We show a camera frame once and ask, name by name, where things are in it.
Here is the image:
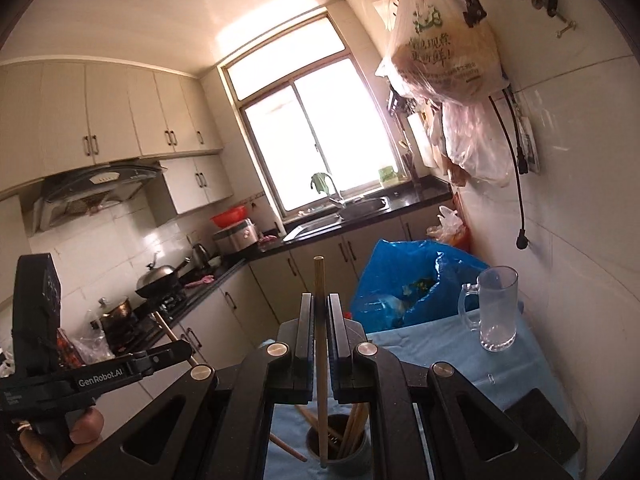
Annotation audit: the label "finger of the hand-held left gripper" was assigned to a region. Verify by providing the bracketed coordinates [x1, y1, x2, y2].
[131, 340, 194, 376]

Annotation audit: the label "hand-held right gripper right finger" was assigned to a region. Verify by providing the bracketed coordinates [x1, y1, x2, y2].
[326, 294, 575, 480]

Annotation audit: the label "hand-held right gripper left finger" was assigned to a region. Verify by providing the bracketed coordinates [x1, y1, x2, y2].
[60, 292, 317, 480]

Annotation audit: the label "brown wooden chopstick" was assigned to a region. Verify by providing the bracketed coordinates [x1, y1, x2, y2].
[346, 402, 371, 456]
[152, 311, 199, 367]
[269, 432, 308, 462]
[313, 256, 331, 468]
[295, 405, 323, 433]

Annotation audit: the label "light wooden chopstick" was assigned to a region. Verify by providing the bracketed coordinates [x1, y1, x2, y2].
[336, 405, 362, 460]

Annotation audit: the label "black utensil holder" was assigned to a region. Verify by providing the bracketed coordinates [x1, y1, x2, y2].
[306, 412, 373, 479]

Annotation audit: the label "person's left hand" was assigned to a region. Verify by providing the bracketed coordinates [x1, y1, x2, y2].
[50, 406, 106, 478]

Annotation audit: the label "black gas stove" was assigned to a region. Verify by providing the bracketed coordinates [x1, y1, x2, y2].
[95, 292, 188, 356]

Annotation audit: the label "red snack packets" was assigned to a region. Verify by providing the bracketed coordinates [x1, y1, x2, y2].
[55, 327, 108, 376]

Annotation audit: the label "cooking pot with lid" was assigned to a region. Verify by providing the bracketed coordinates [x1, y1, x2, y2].
[90, 296, 136, 333]

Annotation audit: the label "black wok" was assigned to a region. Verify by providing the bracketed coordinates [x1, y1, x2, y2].
[135, 257, 193, 298]

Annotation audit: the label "cream base kitchen cabinets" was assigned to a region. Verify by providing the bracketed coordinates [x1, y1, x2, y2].
[137, 210, 453, 396]

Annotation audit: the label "blue plastic bag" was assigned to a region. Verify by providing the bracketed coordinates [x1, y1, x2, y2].
[350, 239, 493, 333]

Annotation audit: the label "blue table cloth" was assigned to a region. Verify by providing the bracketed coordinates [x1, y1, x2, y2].
[260, 300, 576, 480]

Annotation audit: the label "black kitchen countertop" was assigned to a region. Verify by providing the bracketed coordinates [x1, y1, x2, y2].
[135, 175, 453, 321]

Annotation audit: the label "silver rice cooker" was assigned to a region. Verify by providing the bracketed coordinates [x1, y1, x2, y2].
[214, 219, 261, 256]

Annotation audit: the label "steel kitchen sink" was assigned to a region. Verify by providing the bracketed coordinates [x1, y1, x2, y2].
[282, 196, 391, 242]

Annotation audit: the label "grey range hood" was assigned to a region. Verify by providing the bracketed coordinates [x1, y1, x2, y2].
[31, 157, 168, 236]

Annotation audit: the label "red plastic basin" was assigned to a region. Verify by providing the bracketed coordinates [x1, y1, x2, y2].
[210, 205, 249, 228]

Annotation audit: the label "chrome faucet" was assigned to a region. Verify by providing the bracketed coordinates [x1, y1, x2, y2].
[327, 175, 349, 212]

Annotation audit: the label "clear glass mug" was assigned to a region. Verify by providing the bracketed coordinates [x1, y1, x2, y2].
[458, 266, 521, 353]

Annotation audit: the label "crumpled red and white plastic bag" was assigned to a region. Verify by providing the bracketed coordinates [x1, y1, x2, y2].
[426, 205, 471, 253]

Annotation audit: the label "dark utensil jar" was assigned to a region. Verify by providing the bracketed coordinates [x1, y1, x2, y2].
[400, 152, 421, 187]

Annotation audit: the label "black rectangular object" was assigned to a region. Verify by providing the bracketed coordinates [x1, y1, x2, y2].
[502, 387, 581, 466]

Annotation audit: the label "kitchen window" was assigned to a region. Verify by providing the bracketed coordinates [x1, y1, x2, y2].
[216, 7, 431, 221]

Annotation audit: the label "white cutting board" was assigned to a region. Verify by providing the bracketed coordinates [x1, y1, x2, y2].
[406, 110, 442, 168]

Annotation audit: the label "clear hanging plastic bag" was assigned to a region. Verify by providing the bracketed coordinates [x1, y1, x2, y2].
[440, 100, 516, 188]

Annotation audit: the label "printed hanging plastic bag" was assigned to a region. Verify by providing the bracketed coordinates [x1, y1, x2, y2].
[375, 0, 503, 106]

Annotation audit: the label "cream wall kitchen cabinets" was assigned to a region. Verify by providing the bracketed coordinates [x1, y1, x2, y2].
[0, 60, 236, 216]

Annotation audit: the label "black hanging cable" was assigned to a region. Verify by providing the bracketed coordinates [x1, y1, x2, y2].
[502, 87, 530, 176]
[487, 92, 531, 251]

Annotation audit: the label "white wall socket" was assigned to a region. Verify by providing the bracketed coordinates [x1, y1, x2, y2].
[516, 115, 542, 176]

